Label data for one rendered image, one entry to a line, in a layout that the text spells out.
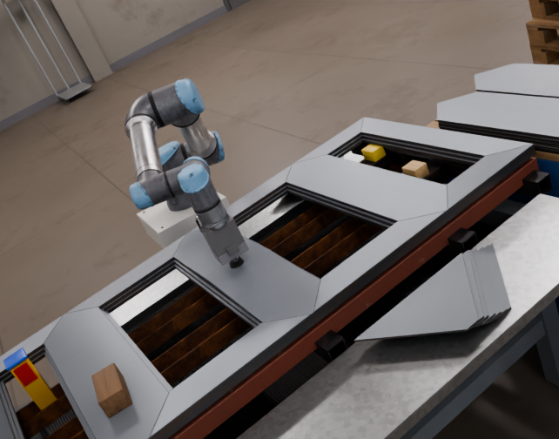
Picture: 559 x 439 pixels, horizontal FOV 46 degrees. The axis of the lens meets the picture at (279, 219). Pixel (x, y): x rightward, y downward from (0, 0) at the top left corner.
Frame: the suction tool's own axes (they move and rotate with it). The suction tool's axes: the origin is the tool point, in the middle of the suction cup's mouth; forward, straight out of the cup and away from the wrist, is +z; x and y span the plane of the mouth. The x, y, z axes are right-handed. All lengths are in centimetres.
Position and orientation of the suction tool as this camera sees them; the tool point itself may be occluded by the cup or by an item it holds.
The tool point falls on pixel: (239, 266)
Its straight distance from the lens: 181.9
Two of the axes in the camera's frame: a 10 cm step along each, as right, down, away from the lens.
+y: 8.3, -5.0, 2.3
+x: -4.1, -2.9, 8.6
